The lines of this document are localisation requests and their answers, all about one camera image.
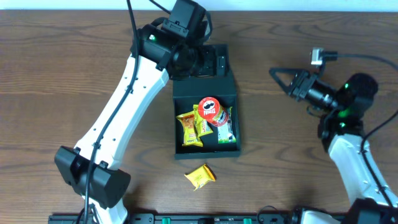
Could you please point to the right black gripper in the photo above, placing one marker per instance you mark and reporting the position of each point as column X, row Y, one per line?
column 298, row 84

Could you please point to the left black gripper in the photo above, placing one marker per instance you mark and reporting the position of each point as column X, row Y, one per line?
column 220, row 62

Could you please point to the red Pringles can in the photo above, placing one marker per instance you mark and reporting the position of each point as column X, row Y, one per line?
column 212, row 111

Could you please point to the yellow orange snack packet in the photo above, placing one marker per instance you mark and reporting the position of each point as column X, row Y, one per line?
column 190, row 137

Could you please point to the yellow chocolate wafer packet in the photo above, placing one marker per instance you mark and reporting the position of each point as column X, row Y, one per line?
column 201, row 125

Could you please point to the silver yellow snack packet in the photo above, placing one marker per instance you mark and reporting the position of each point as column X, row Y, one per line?
column 225, row 132

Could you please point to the small yellow snack packet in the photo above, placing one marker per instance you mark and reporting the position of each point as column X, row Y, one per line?
column 201, row 176

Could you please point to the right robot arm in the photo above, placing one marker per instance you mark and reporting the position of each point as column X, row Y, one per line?
column 343, row 138

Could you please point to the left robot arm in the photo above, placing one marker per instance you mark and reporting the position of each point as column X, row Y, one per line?
column 169, row 48

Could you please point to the dark green open box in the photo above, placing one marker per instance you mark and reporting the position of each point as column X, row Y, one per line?
column 218, row 83

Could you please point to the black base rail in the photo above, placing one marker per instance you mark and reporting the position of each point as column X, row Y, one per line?
column 148, row 218

